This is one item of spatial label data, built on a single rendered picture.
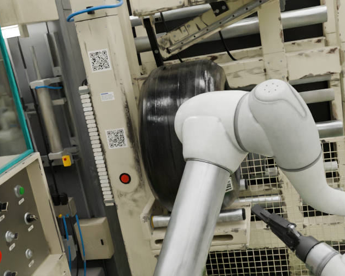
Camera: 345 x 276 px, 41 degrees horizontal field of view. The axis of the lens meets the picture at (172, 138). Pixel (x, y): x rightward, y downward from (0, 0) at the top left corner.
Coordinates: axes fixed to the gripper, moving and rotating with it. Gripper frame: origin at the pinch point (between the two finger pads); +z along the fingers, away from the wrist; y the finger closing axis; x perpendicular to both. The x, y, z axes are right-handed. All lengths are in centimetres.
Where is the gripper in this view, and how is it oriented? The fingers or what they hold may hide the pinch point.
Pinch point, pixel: (262, 213)
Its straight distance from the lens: 150.3
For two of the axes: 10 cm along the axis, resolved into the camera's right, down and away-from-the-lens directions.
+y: 2.4, 6.8, 6.9
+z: -6.0, -4.5, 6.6
